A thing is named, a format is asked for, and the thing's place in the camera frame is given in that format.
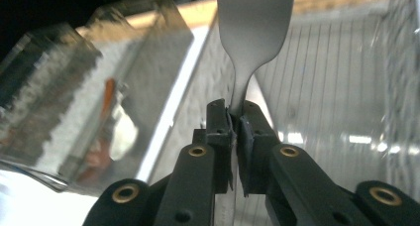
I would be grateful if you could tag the metal fork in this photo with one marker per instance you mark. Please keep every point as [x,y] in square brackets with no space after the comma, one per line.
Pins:
[254,34]

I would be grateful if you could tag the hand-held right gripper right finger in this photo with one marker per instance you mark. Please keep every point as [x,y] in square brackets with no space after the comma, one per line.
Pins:
[256,136]

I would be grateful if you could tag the smoky clear plastic bin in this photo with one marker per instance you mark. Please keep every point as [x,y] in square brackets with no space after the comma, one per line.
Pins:
[39,87]
[330,103]
[158,54]

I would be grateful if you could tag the wooden table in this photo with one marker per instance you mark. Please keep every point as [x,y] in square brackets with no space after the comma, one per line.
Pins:
[201,11]

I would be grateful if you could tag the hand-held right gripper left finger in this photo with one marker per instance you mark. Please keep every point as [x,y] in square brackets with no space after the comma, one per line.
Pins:
[219,127]

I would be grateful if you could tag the white ceramic spoon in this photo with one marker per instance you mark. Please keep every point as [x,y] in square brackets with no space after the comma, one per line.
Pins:
[127,133]

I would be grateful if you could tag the brown wooden spoon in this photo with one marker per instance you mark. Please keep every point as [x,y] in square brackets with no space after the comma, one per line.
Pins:
[108,97]

